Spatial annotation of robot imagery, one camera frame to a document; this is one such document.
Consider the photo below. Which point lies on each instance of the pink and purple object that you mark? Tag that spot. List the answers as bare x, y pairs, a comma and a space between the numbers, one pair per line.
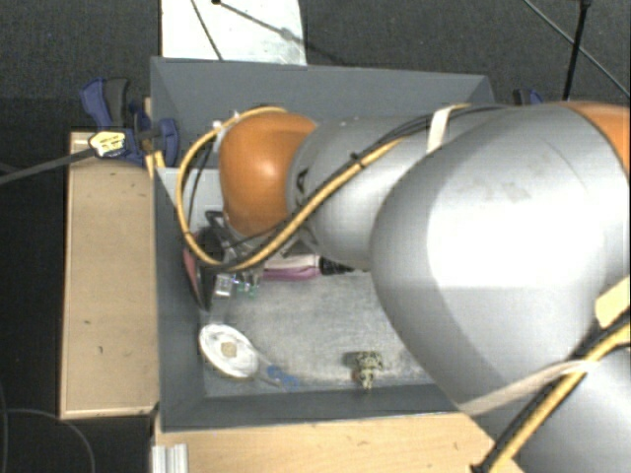
291, 273

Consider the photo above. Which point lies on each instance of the grey metal bin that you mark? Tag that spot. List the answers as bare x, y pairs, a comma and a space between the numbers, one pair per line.
305, 323

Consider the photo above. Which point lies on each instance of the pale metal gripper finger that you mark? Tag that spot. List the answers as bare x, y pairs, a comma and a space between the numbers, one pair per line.
223, 288

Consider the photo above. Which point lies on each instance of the black cylinder on white bracket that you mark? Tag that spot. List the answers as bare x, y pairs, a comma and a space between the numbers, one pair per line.
335, 266

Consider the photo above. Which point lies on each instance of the pale wood board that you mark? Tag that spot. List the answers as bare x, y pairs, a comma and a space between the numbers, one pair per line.
108, 274

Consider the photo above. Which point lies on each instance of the spotted toy animal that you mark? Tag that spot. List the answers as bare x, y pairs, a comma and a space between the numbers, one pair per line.
365, 362

